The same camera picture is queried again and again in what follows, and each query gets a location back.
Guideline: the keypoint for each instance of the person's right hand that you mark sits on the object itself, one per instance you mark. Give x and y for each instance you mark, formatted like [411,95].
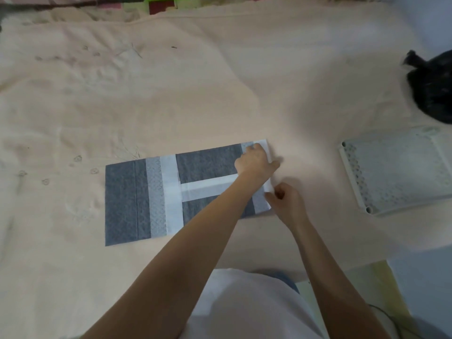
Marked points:
[291,208]

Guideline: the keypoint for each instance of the person's left hand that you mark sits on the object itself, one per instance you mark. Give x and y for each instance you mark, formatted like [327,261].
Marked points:
[255,167]

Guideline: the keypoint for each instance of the person's right fingers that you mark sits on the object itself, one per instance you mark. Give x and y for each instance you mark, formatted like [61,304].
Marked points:
[276,195]

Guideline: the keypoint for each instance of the person's left thumb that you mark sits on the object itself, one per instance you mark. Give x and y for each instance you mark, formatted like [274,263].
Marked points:
[273,166]

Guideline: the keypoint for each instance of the grey and white striped cloth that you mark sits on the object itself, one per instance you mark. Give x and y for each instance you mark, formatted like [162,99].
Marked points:
[134,204]

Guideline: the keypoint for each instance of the person's right forearm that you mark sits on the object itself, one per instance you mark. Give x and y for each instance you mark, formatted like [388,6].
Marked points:
[332,278]

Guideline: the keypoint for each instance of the person's left forearm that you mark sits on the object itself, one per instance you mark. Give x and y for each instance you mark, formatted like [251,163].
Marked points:
[183,257]

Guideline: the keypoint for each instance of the person's blue trousers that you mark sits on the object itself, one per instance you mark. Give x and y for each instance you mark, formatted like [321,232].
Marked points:
[286,280]

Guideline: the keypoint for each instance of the person's white shirt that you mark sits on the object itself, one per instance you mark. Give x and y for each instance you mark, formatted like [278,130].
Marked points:
[247,307]

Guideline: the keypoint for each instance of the white perforated plastic basket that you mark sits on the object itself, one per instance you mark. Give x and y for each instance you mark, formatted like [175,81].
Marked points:
[399,169]

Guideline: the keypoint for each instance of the beige bed sheet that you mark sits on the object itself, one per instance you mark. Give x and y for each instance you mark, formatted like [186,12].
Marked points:
[176,84]

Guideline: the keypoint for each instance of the pale green mat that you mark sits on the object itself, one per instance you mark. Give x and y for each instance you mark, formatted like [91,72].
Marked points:
[383,289]

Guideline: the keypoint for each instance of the black plastic bag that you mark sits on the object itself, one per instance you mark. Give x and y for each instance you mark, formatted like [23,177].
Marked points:
[432,88]

